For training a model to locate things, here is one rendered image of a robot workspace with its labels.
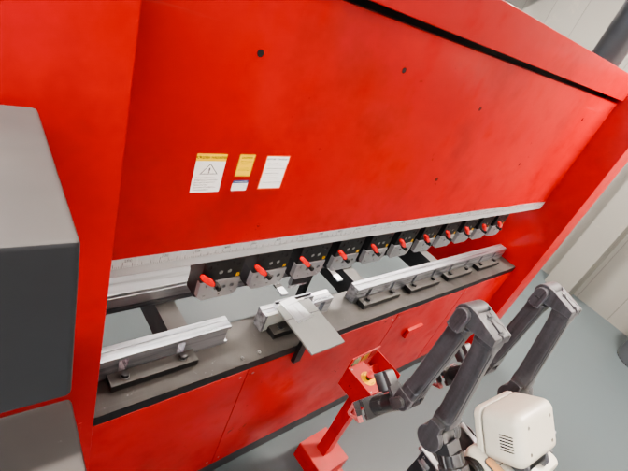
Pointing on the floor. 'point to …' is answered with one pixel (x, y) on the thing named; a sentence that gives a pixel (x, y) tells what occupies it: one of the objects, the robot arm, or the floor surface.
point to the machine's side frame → (552, 211)
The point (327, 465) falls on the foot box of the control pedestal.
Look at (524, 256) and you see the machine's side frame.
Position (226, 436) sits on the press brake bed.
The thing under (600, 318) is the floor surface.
